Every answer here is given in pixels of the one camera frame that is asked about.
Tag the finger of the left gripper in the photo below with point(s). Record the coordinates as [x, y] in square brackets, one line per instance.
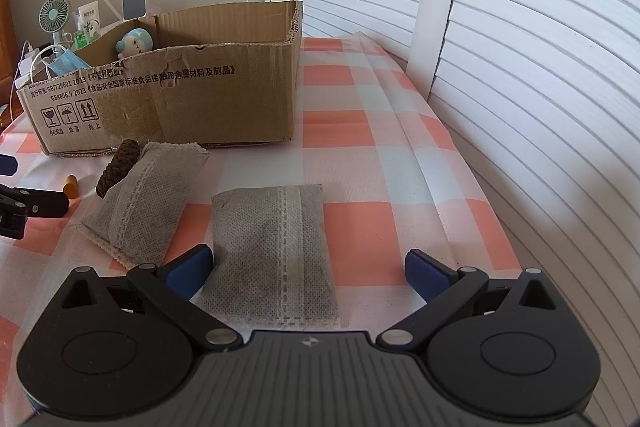
[43, 204]
[8, 165]

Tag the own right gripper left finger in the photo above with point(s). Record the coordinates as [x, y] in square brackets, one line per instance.
[168, 289]

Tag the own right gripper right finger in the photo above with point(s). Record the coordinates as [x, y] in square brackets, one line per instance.
[448, 294]

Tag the grey fabric pouch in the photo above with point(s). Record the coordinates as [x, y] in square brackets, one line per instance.
[273, 268]
[138, 217]

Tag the brown scrunchie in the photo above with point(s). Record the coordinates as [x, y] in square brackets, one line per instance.
[125, 157]

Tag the blue surgical face mask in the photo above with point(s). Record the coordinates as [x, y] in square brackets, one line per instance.
[55, 61]

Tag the blue white plush toy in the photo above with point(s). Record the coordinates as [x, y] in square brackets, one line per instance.
[135, 41]

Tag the small orange toy foot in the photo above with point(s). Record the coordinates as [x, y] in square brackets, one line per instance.
[71, 187]

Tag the wooden headboard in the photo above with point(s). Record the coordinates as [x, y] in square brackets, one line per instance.
[8, 50]

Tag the white power strip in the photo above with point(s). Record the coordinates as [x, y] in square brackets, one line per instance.
[29, 64]

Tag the checkered pink white tablecloth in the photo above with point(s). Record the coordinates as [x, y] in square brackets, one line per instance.
[392, 181]

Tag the green sanitizer bottle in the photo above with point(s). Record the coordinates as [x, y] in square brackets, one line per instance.
[87, 31]

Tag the green desk fan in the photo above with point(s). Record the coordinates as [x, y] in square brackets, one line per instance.
[53, 17]

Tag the white card sign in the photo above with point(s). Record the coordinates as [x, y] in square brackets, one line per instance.
[90, 13]

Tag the white grey phone stand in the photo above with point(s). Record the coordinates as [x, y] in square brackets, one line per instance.
[129, 9]

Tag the brown cardboard box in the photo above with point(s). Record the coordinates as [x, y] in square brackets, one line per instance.
[218, 75]

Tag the white louvered closet door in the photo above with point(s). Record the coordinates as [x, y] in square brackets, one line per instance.
[541, 97]

